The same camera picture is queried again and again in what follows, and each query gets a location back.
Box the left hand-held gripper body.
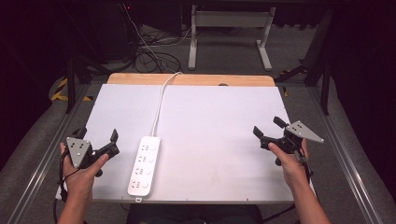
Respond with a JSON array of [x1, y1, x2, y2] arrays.
[[65, 136, 120, 178]]

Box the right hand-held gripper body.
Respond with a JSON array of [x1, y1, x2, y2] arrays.
[[259, 119, 325, 155]]

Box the person's right hand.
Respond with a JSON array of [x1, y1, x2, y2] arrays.
[[267, 139, 313, 191]]

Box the person's left hand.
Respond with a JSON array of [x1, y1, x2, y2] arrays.
[[59, 142, 110, 203]]

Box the white power strip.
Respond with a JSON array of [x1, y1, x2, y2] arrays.
[[127, 135, 163, 198]]

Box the yellow black hazard tape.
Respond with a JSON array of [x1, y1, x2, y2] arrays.
[[50, 77, 94, 103]]

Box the white table board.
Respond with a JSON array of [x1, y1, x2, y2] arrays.
[[55, 83, 316, 204]]

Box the black metal stand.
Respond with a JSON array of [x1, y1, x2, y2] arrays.
[[274, 7, 334, 117], [64, 55, 104, 115]]

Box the wooden table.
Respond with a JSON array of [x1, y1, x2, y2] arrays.
[[106, 72, 276, 88]]

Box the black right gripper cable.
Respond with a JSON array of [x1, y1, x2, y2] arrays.
[[261, 148, 315, 224]]

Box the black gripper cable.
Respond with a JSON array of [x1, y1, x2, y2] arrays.
[[51, 150, 80, 224], [261, 148, 315, 224]]

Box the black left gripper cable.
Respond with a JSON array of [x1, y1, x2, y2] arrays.
[[51, 150, 80, 224]]

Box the white power strip cable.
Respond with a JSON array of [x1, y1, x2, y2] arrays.
[[150, 71, 183, 138]]

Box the black floor cables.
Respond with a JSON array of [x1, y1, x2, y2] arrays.
[[133, 26, 200, 75]]

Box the thin white floor cable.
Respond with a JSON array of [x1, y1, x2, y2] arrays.
[[122, 3, 176, 73]]

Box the white metal stand frame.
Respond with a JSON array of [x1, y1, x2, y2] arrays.
[[187, 4, 277, 72]]

